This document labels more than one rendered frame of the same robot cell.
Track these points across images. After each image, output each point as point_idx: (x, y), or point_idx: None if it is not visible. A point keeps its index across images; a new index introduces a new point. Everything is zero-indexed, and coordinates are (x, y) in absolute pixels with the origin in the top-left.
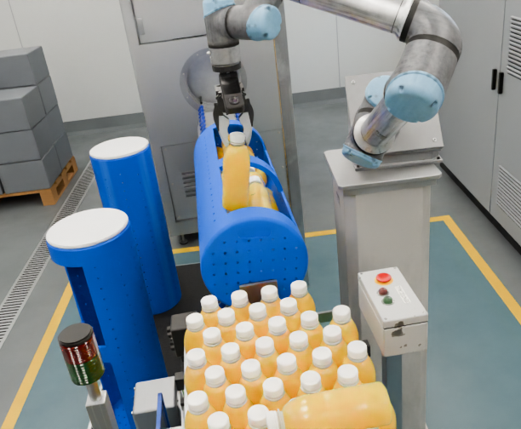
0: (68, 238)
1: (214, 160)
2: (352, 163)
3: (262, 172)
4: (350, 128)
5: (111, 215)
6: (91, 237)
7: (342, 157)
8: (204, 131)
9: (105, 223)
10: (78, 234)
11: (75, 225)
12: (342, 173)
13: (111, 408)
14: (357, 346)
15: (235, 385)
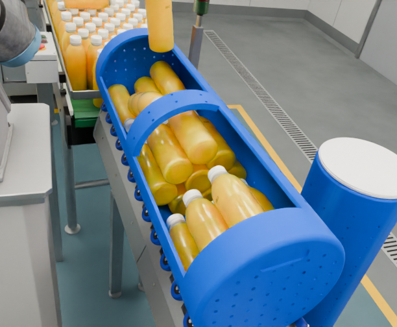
0: (362, 146)
1: (227, 111)
2: (10, 140)
3: (176, 234)
4: None
5: (358, 178)
6: (340, 146)
7: (20, 166)
8: (327, 229)
9: (349, 165)
10: (359, 151)
11: (381, 165)
12: (34, 126)
13: (193, 36)
14: (69, 24)
15: (133, 21)
